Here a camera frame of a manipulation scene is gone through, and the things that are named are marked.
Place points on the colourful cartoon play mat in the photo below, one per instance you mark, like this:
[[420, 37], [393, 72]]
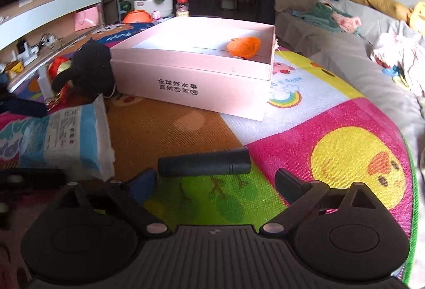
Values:
[[332, 129]]

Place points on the wooden television cabinet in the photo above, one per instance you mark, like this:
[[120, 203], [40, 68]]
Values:
[[49, 10]]

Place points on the dark blue cloth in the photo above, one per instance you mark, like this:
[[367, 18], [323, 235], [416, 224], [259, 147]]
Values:
[[20, 103]]

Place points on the pink paper bag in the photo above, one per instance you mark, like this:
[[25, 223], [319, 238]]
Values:
[[87, 18]]

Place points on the white pink printed cloth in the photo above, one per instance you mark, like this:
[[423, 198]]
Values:
[[401, 53]]

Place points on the green cloth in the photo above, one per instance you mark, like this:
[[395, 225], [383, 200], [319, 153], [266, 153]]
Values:
[[318, 16]]

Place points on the black plush toy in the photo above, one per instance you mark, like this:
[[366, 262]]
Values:
[[86, 66]]

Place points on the red lid plastic jar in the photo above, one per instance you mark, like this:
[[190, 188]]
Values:
[[182, 8]]

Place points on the black cylinder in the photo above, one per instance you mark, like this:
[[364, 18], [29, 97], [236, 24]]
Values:
[[202, 162]]

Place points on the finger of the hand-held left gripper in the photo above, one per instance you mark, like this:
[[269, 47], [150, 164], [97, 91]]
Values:
[[33, 178]]

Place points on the grey covered sofa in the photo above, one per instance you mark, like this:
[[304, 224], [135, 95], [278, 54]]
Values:
[[348, 53]]

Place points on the white power strip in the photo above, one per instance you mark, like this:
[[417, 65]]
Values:
[[30, 57]]

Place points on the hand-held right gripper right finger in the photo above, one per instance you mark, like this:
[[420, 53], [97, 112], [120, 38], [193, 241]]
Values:
[[292, 186]]

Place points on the pink plush toy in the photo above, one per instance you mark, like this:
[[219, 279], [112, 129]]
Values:
[[347, 22]]

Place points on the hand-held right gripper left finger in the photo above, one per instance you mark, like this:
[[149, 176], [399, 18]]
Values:
[[142, 184]]

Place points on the yellow cushion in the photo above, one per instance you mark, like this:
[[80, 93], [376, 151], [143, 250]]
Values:
[[381, 3]]

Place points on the orange plastic toy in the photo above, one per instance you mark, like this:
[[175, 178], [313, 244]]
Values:
[[244, 47]]

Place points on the yellow plush toy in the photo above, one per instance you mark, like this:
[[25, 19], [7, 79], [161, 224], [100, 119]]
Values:
[[418, 18]]

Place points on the pink cardboard box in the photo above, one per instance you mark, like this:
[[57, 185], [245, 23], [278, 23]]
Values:
[[199, 89]]

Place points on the red toy with cream top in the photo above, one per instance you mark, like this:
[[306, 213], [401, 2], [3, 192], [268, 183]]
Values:
[[58, 67]]

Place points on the blue white tissue packet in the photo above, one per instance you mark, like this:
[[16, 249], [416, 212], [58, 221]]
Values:
[[66, 136]]

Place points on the orange round container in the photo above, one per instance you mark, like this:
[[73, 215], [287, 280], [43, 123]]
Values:
[[136, 16]]

